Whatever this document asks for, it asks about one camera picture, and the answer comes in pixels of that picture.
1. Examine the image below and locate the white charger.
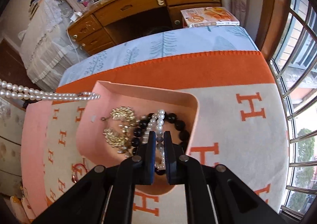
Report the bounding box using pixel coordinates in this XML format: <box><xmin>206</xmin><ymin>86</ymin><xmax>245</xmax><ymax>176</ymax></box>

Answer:
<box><xmin>70</xmin><ymin>11</ymin><xmax>83</xmax><ymax>23</ymax></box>

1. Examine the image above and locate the white cable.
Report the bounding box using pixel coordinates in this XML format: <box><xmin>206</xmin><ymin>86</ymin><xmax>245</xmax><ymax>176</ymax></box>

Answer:
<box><xmin>66</xmin><ymin>22</ymin><xmax>82</xmax><ymax>64</ymax></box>

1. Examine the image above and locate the food picture book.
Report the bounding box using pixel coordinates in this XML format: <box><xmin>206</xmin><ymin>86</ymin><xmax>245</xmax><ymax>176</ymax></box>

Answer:
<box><xmin>180</xmin><ymin>7</ymin><xmax>240</xmax><ymax>28</ymax></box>

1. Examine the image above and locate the window with metal grille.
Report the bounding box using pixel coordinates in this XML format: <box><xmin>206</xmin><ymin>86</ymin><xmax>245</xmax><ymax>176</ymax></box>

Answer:
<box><xmin>269</xmin><ymin>0</ymin><xmax>317</xmax><ymax>217</ymax></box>

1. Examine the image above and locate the white pearl necklace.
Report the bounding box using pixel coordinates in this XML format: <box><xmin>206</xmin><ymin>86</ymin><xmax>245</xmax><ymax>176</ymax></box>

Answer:
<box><xmin>146</xmin><ymin>108</ymin><xmax>166</xmax><ymax>169</ymax></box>

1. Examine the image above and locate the brown wooden door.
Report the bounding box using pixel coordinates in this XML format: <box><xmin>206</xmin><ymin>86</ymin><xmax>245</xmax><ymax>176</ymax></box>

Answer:
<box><xmin>0</xmin><ymin>38</ymin><xmax>32</xmax><ymax>106</ymax></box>

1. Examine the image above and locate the red bangle bracelet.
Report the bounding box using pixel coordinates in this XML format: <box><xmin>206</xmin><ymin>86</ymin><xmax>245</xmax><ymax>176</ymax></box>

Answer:
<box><xmin>71</xmin><ymin>163</ymin><xmax>88</xmax><ymax>185</ymax></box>

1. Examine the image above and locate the orange patterned blanket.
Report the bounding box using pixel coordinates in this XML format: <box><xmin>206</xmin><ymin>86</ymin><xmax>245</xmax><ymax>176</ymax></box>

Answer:
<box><xmin>43</xmin><ymin>51</ymin><xmax>290</xmax><ymax>224</ymax></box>

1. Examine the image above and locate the pink blanket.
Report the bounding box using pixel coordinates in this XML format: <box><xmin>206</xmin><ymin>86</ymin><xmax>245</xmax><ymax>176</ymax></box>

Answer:
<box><xmin>21</xmin><ymin>100</ymin><xmax>60</xmax><ymax>222</ymax></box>

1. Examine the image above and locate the gold chain jewellery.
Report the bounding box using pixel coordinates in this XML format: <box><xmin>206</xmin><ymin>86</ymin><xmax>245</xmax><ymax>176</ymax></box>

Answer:
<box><xmin>103</xmin><ymin>127</ymin><xmax>132</xmax><ymax>149</ymax></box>

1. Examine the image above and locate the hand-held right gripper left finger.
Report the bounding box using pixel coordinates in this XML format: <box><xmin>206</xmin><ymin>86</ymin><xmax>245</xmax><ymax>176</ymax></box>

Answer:
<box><xmin>32</xmin><ymin>131</ymin><xmax>157</xmax><ymax>224</ymax></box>

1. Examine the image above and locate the wooden desk with drawers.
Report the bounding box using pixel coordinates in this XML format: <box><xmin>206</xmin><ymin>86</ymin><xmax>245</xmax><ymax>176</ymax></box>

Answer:
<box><xmin>67</xmin><ymin>0</ymin><xmax>222</xmax><ymax>56</ymax></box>

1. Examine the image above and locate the pink jewelry tray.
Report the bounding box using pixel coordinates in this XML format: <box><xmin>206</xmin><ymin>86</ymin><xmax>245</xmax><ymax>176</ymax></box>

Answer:
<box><xmin>75</xmin><ymin>81</ymin><xmax>200</xmax><ymax>196</ymax></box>

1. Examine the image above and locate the long white pearl strand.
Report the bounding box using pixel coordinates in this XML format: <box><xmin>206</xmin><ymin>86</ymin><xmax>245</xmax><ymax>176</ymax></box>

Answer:
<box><xmin>0</xmin><ymin>80</ymin><xmax>101</xmax><ymax>102</ymax></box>

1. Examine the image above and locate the gold rhinestone earring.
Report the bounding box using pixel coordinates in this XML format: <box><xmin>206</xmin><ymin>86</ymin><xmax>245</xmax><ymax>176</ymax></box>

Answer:
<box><xmin>110</xmin><ymin>106</ymin><xmax>138</xmax><ymax>127</ymax></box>

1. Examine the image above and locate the black bead bracelet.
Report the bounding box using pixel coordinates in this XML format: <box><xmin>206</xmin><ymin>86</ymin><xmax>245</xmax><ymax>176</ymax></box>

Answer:
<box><xmin>131</xmin><ymin>113</ymin><xmax>191</xmax><ymax>176</ymax></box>

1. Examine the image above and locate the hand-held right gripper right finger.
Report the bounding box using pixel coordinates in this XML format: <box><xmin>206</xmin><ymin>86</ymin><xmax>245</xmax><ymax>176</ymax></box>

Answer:
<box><xmin>163</xmin><ymin>131</ymin><xmax>281</xmax><ymax>224</ymax></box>

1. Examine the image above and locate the lace-covered cabinet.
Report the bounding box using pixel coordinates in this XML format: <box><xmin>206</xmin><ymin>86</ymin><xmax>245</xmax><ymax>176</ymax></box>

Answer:
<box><xmin>18</xmin><ymin>0</ymin><xmax>90</xmax><ymax>91</ymax></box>

